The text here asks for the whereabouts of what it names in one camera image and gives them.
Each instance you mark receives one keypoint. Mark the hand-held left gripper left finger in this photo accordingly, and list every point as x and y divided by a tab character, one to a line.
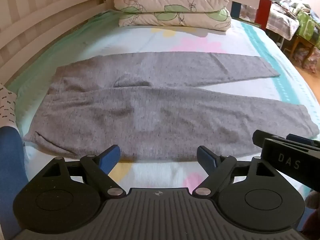
110	156

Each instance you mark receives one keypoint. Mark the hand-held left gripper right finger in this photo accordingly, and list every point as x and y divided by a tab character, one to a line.
205	155

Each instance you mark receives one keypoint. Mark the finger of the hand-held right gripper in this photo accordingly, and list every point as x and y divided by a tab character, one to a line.
300	139
262	137

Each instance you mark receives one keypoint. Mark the grey pants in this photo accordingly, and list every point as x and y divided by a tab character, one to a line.
155	110

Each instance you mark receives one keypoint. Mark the wooden chair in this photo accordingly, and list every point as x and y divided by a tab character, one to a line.
303	46

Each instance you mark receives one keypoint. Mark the floral bed sheet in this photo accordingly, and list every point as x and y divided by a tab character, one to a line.
225	42

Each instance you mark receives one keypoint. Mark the person's white patterned top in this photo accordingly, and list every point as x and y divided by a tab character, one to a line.
6	105

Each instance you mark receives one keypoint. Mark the green patterned cloth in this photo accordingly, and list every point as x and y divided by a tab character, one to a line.
308	22

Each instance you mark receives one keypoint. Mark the plaid blanket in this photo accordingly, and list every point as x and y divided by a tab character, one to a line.
280	17

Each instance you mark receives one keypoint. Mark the red post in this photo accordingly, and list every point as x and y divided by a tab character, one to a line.
264	12

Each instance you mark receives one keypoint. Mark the blue post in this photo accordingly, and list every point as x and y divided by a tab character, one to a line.
236	10

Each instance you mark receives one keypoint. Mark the white wooden bed frame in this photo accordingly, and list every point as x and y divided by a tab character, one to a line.
50	22

